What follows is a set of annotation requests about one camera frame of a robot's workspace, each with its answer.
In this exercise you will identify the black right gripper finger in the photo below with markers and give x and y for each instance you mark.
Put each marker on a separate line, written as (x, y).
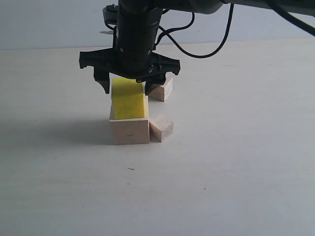
(154, 82)
(102, 77)

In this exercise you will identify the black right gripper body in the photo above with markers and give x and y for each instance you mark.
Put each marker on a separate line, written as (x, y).
(132, 54)

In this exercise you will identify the medium wooden cube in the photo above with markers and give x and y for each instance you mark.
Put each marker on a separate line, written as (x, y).
(162, 92)

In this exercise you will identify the yellow cube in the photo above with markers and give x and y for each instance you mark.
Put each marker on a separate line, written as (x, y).
(127, 98)

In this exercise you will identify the small wooden cube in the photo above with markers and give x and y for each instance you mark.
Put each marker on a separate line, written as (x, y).
(161, 127)

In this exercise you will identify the large wooden cube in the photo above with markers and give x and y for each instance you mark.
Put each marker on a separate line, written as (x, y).
(131, 131)

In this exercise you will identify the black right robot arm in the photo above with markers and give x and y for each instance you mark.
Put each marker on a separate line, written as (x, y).
(192, 6)

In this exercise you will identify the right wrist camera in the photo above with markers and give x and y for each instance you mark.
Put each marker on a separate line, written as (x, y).
(110, 14)

